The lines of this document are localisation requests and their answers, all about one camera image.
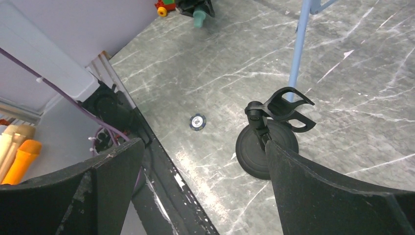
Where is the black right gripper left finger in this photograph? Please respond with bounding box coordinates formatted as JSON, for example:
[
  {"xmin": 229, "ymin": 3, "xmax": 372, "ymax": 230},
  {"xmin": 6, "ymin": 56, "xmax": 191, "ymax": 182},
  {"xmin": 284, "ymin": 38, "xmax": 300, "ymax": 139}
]
[{"xmin": 0, "ymin": 138, "xmax": 145, "ymax": 235}]

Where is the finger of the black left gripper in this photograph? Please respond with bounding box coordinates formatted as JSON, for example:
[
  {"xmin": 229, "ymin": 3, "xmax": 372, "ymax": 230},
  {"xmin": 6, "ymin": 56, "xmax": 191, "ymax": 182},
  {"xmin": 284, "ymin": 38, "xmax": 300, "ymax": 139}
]
[{"xmin": 175, "ymin": 0, "xmax": 215, "ymax": 18}]

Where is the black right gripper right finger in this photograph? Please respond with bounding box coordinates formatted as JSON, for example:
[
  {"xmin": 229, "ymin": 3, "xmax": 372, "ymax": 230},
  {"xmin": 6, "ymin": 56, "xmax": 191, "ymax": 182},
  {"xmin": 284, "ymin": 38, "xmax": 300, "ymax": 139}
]
[{"xmin": 265, "ymin": 141, "xmax": 415, "ymax": 235}]

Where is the black microphone desk stand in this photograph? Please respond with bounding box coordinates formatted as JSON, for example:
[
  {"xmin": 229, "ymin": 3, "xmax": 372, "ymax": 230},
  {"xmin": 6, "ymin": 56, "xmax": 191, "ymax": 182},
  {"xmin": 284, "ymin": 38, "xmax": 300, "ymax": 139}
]
[{"xmin": 235, "ymin": 87, "xmax": 316, "ymax": 180}]

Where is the mint green toy microphone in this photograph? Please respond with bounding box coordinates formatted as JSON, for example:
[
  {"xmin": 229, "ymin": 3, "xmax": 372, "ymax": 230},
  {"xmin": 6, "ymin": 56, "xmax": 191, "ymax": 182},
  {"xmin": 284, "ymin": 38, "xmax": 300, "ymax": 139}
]
[{"xmin": 193, "ymin": 9, "xmax": 207, "ymax": 28}]

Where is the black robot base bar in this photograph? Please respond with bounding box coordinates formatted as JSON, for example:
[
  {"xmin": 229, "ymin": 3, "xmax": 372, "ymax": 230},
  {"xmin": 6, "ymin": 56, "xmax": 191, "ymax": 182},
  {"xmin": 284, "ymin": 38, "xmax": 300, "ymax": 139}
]
[{"xmin": 81, "ymin": 81, "xmax": 218, "ymax": 235}]

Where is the red green brick toy car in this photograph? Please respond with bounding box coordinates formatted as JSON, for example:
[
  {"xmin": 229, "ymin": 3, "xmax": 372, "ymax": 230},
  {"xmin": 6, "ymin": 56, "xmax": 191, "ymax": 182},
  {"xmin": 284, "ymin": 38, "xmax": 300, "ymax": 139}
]
[{"xmin": 154, "ymin": 0, "xmax": 176, "ymax": 17}]

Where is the orange toy microphone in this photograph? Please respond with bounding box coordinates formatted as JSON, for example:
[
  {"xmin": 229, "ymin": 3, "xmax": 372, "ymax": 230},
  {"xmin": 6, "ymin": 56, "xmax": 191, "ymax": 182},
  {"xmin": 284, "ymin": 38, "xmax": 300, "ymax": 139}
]
[{"xmin": 0, "ymin": 140, "xmax": 42, "ymax": 185}]

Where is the light blue music stand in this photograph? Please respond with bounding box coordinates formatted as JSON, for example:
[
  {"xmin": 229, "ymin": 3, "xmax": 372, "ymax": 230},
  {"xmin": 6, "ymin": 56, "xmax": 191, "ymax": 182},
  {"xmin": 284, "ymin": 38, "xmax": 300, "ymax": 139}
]
[{"xmin": 288, "ymin": 0, "xmax": 337, "ymax": 88}]

